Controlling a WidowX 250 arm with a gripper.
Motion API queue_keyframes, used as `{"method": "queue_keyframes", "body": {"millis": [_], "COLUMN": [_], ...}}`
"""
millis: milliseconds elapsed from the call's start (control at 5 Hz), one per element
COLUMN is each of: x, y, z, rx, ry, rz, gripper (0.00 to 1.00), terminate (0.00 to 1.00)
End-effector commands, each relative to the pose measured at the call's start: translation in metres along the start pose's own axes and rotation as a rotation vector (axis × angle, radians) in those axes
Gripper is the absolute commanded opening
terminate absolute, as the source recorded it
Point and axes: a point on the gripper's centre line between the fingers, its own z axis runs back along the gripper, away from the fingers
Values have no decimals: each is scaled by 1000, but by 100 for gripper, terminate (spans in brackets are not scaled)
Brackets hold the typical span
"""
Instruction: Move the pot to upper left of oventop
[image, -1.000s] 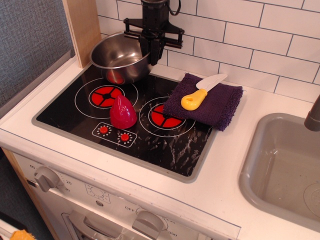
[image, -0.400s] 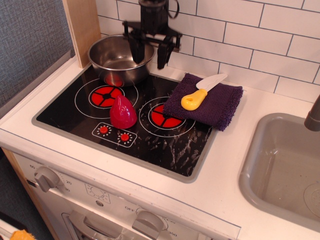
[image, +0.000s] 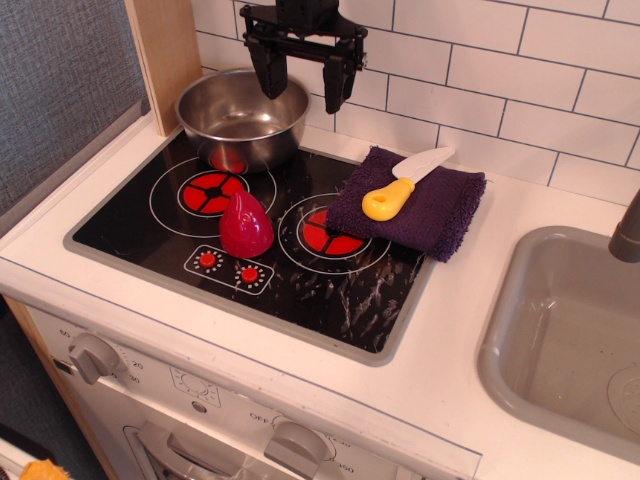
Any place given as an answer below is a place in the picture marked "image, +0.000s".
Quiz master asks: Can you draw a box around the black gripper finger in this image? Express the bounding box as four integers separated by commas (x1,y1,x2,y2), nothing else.
245,34,288,99
323,50,362,114

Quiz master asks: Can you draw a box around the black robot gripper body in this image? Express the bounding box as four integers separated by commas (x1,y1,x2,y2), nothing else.
240,1,368,68

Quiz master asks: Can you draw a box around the stainless steel pot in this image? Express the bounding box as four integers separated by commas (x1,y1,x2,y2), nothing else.
175,69,310,174

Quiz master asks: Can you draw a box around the wooden side panel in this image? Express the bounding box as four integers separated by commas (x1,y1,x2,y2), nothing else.
124,0,202,137

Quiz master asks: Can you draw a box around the red teardrop-shaped plastic toy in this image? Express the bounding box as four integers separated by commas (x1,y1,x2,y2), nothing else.
220,190,275,258

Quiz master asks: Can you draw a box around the purple folded towel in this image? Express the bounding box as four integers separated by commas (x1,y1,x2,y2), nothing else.
326,146,487,262

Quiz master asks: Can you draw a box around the black toy stovetop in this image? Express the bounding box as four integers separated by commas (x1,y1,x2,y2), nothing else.
64,134,433,365

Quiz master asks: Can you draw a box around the grey left timer knob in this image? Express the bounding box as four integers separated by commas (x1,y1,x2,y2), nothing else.
69,333,120,385

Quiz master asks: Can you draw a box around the grey sink basin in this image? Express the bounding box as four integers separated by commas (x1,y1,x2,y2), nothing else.
478,226,639,463

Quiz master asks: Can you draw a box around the grey right oven knob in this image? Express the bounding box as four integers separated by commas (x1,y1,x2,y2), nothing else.
264,421,329,479

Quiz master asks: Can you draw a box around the yellow object at corner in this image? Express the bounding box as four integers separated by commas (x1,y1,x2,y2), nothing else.
19,459,71,480

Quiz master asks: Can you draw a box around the yellow-handled white toy knife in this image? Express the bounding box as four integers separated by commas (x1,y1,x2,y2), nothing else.
361,147,455,222

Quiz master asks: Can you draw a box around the grey oven door handle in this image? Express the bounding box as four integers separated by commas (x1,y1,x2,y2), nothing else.
137,422,260,479

